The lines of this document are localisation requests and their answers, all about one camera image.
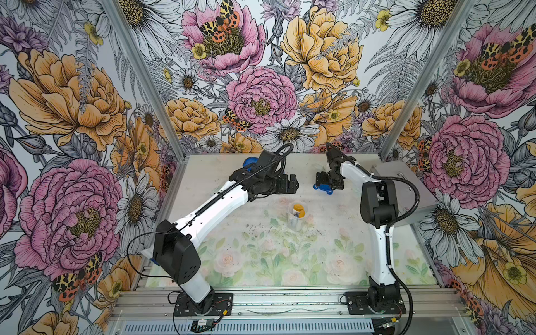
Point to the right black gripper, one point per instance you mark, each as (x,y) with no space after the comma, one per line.
(320,178)

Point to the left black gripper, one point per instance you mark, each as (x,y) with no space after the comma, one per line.
(292,185)

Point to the blue lid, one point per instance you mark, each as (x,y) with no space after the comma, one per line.
(323,187)
(250,161)

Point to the clear plastic cup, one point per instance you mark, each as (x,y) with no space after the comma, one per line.
(293,222)

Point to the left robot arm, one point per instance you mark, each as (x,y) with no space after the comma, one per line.
(175,247)

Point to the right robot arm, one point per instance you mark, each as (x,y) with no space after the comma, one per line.
(378,208)

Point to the silver metal case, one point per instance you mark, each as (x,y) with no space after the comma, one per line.
(405,194)

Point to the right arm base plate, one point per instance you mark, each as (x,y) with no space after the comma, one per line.
(361,303)

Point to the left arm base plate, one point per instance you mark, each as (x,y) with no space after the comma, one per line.
(215,304)

